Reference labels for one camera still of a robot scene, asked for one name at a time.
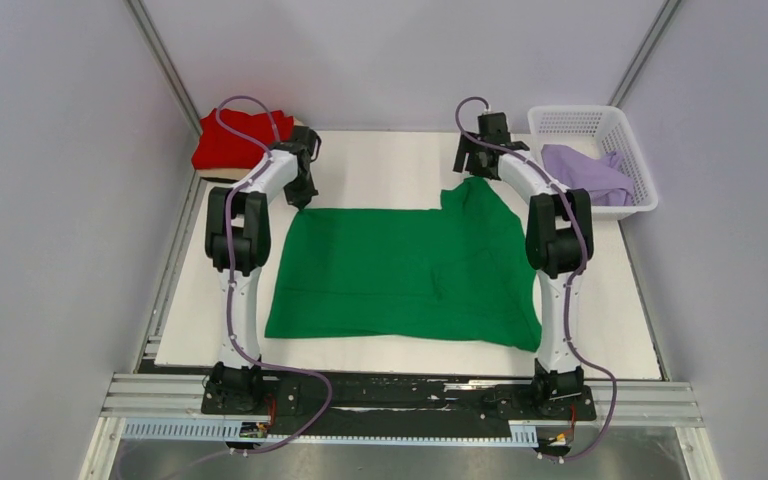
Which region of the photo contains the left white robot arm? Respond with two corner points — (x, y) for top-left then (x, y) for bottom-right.
(201, 126), (321, 415)

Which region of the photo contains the aluminium frame post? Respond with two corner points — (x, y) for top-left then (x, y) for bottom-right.
(124, 0), (202, 135)
(608, 0), (683, 108)

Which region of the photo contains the right aluminium frame post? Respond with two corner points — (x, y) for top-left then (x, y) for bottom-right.
(608, 0), (683, 108)

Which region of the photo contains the folded red t shirt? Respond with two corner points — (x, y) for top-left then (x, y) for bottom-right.
(191, 107), (295, 172)

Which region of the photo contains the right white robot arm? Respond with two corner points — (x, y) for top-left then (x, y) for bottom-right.
(453, 111), (596, 421)

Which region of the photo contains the purple t shirt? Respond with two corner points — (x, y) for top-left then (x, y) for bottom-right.
(541, 144), (635, 207)

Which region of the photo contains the folded beige t shirt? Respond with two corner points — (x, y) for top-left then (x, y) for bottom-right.
(197, 118), (308, 185)

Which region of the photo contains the green t shirt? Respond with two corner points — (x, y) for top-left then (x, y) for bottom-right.
(265, 178), (541, 352)

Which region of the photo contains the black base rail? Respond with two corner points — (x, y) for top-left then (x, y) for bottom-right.
(213, 371), (589, 435)

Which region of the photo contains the white plastic laundry basket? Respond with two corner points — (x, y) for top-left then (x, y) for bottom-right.
(527, 105), (658, 221)

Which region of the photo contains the left aluminium frame post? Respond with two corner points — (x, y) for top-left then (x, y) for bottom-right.
(124, 0), (202, 135)

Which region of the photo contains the white slotted cable duct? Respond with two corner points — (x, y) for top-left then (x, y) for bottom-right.
(121, 418), (538, 448)

